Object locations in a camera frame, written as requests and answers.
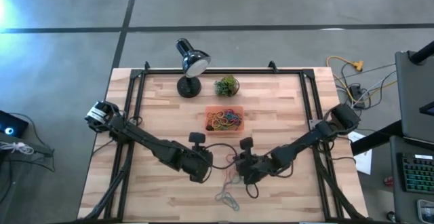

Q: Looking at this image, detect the black round pole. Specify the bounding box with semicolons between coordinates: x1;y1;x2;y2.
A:
408;39;434;66

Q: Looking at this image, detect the orange translucent plastic bin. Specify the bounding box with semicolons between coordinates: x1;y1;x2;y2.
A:
204;105;245;136

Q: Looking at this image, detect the yellow extension cord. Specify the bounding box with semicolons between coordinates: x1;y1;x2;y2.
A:
325;55;397;100

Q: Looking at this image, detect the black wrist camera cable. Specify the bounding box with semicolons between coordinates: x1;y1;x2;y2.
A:
244;182;261;200
203;143;239;170

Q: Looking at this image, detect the black device with blue light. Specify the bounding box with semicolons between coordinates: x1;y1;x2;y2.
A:
0;109;30;139

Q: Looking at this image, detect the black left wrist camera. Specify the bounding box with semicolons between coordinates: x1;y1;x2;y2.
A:
188;132;207;152

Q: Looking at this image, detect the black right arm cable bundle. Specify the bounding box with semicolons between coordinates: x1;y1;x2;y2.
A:
313;149;369;222

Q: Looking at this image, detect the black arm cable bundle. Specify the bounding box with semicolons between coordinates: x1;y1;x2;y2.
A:
313;149;369;222
78;138;136;223

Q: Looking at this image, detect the black power adapter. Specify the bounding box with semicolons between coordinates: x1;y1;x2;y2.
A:
349;84;366;110

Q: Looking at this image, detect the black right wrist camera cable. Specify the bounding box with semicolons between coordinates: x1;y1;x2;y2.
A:
244;182;261;200

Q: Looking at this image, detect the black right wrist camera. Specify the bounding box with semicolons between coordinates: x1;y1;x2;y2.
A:
239;136;254;164

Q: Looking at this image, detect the white cable bundle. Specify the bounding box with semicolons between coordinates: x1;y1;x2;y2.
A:
0;140;35;156

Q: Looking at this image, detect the black left arm cable bundle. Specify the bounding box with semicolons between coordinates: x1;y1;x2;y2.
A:
78;138;136;223

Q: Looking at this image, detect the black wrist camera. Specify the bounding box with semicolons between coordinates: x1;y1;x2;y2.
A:
239;136;254;164
188;132;207;152

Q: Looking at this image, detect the small green potted plant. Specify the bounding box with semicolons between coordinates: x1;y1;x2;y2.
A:
214;75;241;98

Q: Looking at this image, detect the backlit black keyboard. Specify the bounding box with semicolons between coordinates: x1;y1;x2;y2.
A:
401;152;434;195

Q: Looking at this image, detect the grey handheld device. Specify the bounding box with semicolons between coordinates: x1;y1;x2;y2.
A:
416;198;434;224

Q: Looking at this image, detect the black slanted pole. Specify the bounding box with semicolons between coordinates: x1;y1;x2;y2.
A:
350;119;404;156

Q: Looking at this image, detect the grey desk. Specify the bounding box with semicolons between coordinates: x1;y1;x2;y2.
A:
389;135;434;224

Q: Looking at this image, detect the black desk lamp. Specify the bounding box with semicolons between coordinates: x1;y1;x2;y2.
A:
175;37;212;99

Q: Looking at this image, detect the white paper sheet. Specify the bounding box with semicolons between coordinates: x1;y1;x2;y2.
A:
347;130;374;176

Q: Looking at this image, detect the black aluminium table frame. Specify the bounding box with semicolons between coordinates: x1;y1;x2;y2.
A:
103;60;343;223

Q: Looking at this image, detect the black left wrist camera cable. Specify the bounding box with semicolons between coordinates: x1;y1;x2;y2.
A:
203;143;239;170

